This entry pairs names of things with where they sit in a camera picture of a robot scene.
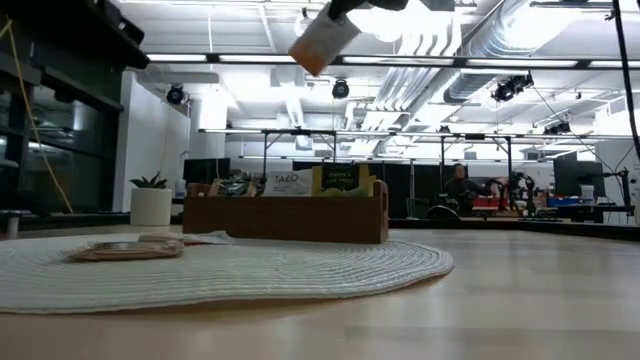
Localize yellow cable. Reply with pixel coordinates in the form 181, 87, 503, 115
3, 18, 75, 216

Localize background robot arms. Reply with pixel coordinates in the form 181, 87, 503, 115
494, 172, 539, 217

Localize black computer monitor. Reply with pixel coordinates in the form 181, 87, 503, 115
183, 158, 232, 190

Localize wooden three-compartment box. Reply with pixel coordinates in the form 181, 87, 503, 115
182, 179, 390, 245

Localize black overhead light bar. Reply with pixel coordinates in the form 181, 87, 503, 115
147, 52, 640, 70

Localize white round woven placemat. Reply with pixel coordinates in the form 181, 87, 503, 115
0, 232, 455, 315

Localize black monitor on arm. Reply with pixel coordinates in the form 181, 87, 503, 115
553, 159, 606, 197

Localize black ceiling camera rig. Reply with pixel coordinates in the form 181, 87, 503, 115
489, 72, 535, 104

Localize white orange Tazo tea bag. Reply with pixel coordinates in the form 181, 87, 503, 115
287, 3, 363, 78
138, 230, 236, 247

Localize black metal table frame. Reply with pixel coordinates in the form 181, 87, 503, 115
0, 209, 640, 243

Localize background station black frame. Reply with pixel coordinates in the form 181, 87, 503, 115
198, 127, 640, 211

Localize person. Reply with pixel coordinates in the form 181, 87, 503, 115
442, 163, 494, 219

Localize black hanging cable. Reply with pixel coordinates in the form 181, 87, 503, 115
607, 0, 640, 159

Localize small plant in white pot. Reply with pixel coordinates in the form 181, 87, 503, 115
129, 172, 174, 226

